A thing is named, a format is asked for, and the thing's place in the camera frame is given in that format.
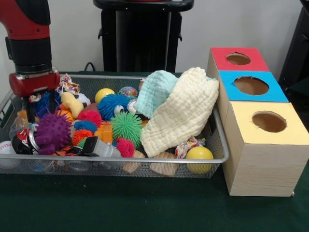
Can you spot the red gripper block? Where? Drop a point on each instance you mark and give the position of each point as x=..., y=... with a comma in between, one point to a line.
x=33, y=83

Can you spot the clear plastic bottle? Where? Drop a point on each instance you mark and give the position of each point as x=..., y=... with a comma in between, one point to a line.
x=17, y=125

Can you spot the light blue waffle cloth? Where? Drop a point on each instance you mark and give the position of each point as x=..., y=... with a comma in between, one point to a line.
x=154, y=91

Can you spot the cream waffle cloth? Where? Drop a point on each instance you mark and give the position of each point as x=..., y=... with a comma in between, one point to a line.
x=181, y=113

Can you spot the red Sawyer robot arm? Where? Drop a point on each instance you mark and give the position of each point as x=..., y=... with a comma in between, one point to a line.
x=29, y=48

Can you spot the wooden box with three holes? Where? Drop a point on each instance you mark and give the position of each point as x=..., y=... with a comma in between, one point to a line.
x=265, y=169

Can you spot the crumpled colourful printed wrapper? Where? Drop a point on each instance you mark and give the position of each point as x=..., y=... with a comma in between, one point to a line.
x=70, y=85
x=36, y=97

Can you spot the purple spiky rubber toy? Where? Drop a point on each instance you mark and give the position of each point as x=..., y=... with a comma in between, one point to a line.
x=53, y=133

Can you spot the crushed black can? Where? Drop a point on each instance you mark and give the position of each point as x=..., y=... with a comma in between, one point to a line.
x=21, y=143

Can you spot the white baseball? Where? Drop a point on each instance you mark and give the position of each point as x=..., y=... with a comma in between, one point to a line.
x=6, y=148

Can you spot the blue spiky ball with eyes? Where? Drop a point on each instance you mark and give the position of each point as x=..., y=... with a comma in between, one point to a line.
x=111, y=104

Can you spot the plain green spiky ball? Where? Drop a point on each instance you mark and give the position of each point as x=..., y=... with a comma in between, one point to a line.
x=126, y=128

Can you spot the dark green table cloth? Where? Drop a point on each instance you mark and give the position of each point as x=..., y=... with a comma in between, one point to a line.
x=120, y=205

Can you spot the large yellow ball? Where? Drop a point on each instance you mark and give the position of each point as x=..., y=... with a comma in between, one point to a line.
x=200, y=159

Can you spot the neighbouring green covered table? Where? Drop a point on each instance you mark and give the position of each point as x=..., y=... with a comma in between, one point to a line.
x=301, y=96

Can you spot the black chair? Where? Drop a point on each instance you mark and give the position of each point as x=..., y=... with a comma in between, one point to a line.
x=299, y=48

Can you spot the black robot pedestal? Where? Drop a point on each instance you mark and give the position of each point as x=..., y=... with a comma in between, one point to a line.
x=135, y=36

